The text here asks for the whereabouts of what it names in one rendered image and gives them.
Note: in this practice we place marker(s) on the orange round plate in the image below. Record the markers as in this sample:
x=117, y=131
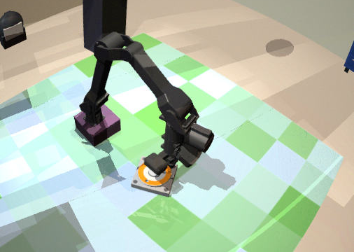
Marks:
x=153, y=181

